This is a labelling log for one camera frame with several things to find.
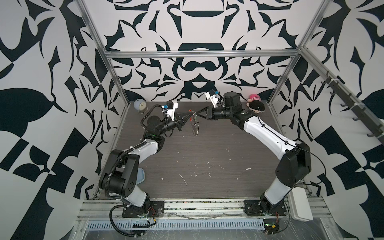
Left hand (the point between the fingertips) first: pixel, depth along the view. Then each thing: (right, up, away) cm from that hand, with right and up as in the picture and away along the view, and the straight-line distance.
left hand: (193, 110), depth 73 cm
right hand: (+2, -1, +1) cm, 3 cm away
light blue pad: (-28, -35, +8) cm, 46 cm away
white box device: (+50, -45, -1) cm, 68 cm away
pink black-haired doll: (+44, +6, +35) cm, 57 cm away
